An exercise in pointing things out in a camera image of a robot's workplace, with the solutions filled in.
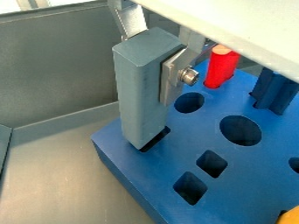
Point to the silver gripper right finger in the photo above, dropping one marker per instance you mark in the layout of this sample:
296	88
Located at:
178	71

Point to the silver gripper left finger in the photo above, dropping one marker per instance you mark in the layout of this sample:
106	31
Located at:
130	17

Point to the grey-blue rectangle block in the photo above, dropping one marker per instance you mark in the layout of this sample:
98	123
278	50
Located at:
138	58

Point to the blue shape sorting board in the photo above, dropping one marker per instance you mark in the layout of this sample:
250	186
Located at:
225	168

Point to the red rounded block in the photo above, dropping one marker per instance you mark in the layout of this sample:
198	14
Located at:
224	63

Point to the dark blue cross block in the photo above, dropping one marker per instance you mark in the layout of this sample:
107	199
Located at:
274	91

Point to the yellow notched block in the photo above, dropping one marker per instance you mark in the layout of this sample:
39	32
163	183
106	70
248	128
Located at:
289	217

